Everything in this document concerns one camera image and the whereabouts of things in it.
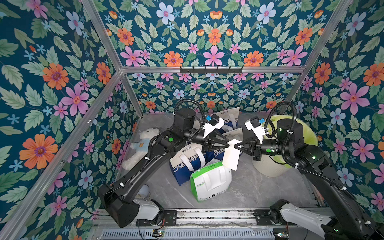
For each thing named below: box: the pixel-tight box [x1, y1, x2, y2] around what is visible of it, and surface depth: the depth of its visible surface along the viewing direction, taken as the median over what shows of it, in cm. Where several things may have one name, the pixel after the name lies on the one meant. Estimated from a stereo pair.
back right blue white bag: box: [214, 107, 240, 134], surface depth 91 cm
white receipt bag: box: [222, 139, 242, 171], surface depth 60 cm
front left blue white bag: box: [169, 143, 208, 186], surface depth 75 cm
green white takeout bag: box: [190, 161, 232, 202], surface depth 70 cm
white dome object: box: [135, 184, 151, 201], surface depth 79 cm
